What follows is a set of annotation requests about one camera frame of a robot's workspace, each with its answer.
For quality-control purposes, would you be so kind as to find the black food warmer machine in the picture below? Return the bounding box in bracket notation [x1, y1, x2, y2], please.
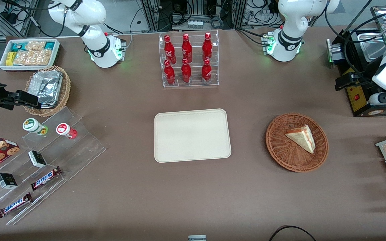
[326, 5, 386, 117]

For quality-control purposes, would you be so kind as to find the clear acrylic bottle rack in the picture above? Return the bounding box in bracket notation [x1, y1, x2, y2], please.
[159, 30, 219, 88]

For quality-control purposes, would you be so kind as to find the light tan wicker basket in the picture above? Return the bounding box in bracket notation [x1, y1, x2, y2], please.
[24, 66, 71, 117]

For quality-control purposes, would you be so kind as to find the white snack tray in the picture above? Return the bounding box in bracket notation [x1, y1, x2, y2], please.
[0, 38, 60, 72]

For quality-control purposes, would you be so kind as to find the aluminium equipment frame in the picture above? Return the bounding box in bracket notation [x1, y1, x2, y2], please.
[139, 0, 247, 31]

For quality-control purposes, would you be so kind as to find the steel warmer pan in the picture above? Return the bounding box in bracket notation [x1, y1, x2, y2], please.
[357, 32, 386, 63]

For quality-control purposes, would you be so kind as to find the black looped cable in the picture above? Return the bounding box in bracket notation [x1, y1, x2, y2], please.
[268, 225, 317, 241]

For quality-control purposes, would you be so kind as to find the small black box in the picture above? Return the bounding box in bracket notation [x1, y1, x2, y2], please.
[28, 150, 47, 168]
[0, 172, 18, 190]

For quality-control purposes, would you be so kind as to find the beige plastic tray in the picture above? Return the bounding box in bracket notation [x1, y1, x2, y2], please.
[154, 108, 232, 163]

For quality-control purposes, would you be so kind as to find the green lidded cup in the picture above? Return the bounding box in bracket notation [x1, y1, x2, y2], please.
[22, 118, 49, 136]

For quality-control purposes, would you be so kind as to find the small clear cracker bag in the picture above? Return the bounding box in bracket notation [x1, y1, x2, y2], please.
[24, 40, 46, 51]

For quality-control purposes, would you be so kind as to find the aluminium foil container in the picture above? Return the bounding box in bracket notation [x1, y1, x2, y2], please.
[29, 70, 63, 109]

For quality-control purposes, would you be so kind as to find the red lidded cup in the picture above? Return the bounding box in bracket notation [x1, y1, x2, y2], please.
[56, 123, 78, 140]

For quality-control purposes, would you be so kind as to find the brown snickers bar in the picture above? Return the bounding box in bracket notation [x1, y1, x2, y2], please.
[30, 166, 63, 191]
[0, 193, 33, 219]

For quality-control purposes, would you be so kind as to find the clear acrylic step display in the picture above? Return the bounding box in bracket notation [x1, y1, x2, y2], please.
[0, 106, 107, 225]

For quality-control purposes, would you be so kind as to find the red cola bottle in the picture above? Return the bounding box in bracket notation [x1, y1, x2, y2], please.
[202, 32, 213, 61]
[181, 33, 193, 63]
[201, 58, 212, 83]
[181, 58, 192, 83]
[164, 35, 177, 65]
[164, 60, 176, 85]

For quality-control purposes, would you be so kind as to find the large clear cracker bag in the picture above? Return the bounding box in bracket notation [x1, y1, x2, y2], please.
[13, 50, 53, 66]

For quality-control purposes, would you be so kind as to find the brown wicker basket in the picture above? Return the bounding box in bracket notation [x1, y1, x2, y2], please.
[266, 113, 329, 173]

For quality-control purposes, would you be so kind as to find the triangular sandwich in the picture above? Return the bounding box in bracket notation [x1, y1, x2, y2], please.
[285, 125, 315, 154]

